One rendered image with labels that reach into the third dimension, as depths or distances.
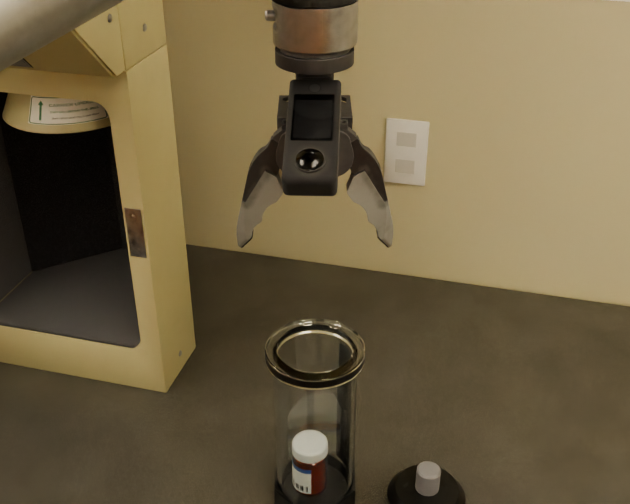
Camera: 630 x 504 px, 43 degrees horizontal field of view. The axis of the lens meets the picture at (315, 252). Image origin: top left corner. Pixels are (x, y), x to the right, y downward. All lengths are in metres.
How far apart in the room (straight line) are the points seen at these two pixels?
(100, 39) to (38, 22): 0.43
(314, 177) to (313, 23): 0.13
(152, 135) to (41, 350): 0.39
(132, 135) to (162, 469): 0.42
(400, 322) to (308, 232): 0.27
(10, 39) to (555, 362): 0.98
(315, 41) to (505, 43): 0.61
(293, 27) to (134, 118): 0.32
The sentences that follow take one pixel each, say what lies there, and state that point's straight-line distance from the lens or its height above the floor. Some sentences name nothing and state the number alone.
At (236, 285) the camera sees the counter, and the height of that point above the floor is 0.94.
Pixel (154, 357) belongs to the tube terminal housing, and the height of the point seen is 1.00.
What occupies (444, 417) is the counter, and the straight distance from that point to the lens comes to 1.13.
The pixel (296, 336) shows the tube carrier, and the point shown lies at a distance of 0.90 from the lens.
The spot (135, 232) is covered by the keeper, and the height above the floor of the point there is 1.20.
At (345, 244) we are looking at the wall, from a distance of 1.45.
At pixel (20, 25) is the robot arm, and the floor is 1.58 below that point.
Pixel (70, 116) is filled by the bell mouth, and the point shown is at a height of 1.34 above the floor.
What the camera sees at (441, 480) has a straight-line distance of 1.00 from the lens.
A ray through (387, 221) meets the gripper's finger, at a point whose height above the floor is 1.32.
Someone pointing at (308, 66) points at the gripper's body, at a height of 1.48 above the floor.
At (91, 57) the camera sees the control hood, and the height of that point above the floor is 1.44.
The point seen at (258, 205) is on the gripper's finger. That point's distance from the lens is 0.77.
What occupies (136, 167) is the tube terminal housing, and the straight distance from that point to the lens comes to 0.99.
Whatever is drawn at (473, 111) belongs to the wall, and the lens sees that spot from 1.30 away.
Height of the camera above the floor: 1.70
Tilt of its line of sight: 31 degrees down
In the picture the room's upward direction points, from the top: straight up
